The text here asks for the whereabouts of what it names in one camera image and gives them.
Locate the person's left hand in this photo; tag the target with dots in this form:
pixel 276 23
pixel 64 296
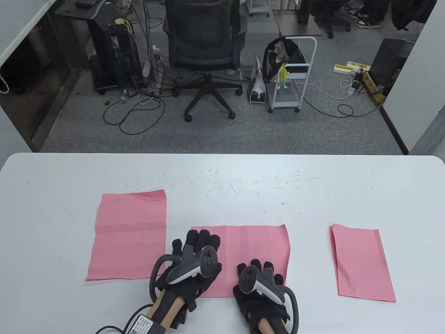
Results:
pixel 201 240

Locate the person's right hand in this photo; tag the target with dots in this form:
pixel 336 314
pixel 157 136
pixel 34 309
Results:
pixel 250 306

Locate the grey hand controller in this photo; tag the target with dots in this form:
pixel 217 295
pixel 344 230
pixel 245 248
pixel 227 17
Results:
pixel 184 271
pixel 267 285

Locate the pink cloth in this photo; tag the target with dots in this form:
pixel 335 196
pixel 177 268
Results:
pixel 250 250
pixel 121 236

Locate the pink paper sheet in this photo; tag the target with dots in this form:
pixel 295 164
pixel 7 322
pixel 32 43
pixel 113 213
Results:
pixel 361 264

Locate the person's left forearm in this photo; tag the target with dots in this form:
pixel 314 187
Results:
pixel 167 309

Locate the white shopping bag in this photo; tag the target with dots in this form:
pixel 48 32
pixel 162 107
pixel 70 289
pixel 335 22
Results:
pixel 257 94

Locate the white rolling cart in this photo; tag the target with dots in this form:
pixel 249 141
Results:
pixel 285 103

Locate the yellow toy figure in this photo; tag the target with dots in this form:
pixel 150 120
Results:
pixel 283 79

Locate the black computer tower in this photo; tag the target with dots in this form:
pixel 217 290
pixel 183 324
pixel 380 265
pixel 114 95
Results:
pixel 120 55

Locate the black mesh office chair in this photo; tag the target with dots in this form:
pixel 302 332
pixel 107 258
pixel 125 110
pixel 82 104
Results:
pixel 201 34

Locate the black bag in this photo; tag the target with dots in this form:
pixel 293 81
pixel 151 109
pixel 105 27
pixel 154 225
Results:
pixel 293 54

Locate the black power adapter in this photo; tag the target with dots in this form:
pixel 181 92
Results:
pixel 356 84

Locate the white yellow power strip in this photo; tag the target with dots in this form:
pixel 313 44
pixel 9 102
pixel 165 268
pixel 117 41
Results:
pixel 359 65
pixel 342 68

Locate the cream round object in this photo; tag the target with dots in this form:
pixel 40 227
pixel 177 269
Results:
pixel 120 21

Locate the brown side table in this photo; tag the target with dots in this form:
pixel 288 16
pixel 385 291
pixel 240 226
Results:
pixel 295 24

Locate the small white cart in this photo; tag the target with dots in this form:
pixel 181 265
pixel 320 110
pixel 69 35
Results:
pixel 259 7

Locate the black swivel chair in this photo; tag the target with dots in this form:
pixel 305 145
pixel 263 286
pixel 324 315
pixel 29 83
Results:
pixel 330 29

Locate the black bottle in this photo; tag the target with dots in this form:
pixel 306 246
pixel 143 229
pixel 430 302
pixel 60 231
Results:
pixel 303 14

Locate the black computer case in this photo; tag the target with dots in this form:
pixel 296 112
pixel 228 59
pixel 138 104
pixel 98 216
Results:
pixel 389 59

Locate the black hanging garment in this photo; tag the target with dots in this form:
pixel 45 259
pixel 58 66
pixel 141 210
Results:
pixel 410 14

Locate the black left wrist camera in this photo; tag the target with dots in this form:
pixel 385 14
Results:
pixel 144 325

